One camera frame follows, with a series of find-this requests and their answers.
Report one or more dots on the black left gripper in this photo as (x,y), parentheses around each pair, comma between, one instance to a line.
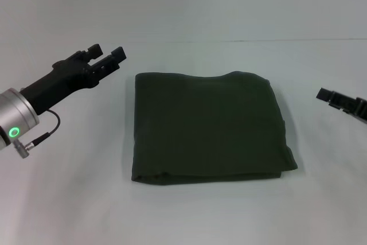
(57,87)

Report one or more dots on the dark green FREE! t-shirt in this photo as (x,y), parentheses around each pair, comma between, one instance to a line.
(209,127)

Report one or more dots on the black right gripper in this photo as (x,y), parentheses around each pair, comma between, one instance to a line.
(362,110)

